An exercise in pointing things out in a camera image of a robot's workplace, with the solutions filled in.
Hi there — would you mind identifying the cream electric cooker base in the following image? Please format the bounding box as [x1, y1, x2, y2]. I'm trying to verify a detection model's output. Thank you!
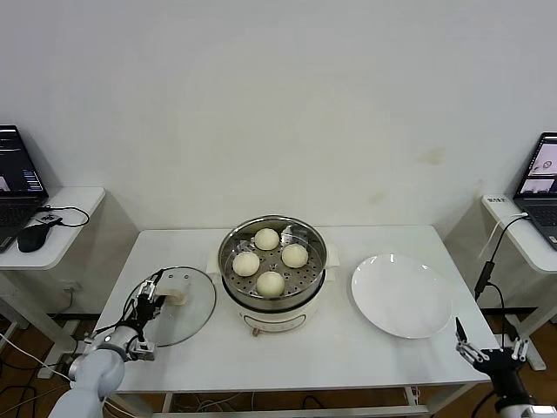
[206, 241, 341, 339]

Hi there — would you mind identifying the grey laptop with bright screen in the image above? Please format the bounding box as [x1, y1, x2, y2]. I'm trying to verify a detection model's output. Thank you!
[513, 131, 557, 252]

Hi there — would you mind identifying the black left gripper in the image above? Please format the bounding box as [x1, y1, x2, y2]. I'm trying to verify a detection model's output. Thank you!
[132, 269, 169, 326]

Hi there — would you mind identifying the black hub with cable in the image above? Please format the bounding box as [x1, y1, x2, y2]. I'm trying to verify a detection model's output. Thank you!
[37, 205, 91, 228]

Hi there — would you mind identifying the white main table frame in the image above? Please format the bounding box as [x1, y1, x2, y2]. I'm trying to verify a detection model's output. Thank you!
[84, 382, 480, 418]

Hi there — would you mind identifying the black laptop with dark screen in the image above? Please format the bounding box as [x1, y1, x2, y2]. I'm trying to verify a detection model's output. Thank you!
[0, 125, 50, 254]

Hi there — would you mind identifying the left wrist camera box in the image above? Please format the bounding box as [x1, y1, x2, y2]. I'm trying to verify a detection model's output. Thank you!
[130, 338, 157, 362]

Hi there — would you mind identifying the white steamed baozi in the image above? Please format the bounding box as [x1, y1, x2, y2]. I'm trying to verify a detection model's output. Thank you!
[256, 270, 286, 299]
[281, 243, 310, 268]
[232, 252, 261, 278]
[253, 227, 279, 252]

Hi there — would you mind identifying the round white plate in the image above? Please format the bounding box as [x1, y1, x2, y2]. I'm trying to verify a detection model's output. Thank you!
[351, 253, 453, 340]

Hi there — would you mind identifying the white charging cable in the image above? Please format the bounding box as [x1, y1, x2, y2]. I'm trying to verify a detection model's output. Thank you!
[478, 212, 530, 261]

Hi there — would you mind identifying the white side table with mouse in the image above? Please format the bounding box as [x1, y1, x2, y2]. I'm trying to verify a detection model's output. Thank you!
[0, 186, 141, 380]

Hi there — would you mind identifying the black cable with adapter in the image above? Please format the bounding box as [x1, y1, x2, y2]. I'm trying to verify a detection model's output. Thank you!
[473, 216, 530, 349]

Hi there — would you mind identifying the round glass pot lid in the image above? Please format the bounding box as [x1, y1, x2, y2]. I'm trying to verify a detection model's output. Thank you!
[122, 266, 218, 348]

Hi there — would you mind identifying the stainless steel steamer basket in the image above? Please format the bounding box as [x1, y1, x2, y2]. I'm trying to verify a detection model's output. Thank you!
[217, 213, 328, 306]

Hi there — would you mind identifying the black computer mouse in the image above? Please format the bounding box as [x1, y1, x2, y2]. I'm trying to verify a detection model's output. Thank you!
[16, 224, 49, 253]

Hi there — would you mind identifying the white side table with label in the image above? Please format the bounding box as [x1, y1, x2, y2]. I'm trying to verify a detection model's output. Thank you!
[443, 194, 557, 371]

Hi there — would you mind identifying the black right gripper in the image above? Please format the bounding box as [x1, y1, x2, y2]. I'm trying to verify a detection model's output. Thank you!
[455, 316, 531, 404]

